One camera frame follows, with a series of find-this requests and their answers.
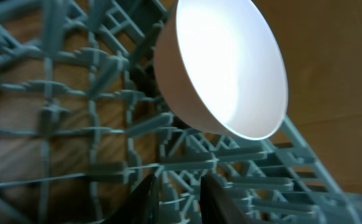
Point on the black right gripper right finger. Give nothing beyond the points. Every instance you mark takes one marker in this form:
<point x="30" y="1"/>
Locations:
<point x="216" y="206"/>

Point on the grey dishwasher rack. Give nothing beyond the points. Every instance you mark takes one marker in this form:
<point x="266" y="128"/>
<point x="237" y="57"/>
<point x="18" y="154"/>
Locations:
<point x="82" y="121"/>

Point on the small white cup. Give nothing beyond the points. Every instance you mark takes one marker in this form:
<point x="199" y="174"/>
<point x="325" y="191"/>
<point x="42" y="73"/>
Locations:
<point x="220" y="70"/>

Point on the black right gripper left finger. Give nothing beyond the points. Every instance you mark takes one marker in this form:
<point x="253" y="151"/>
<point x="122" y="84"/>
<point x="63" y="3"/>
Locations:
<point x="141" y="207"/>

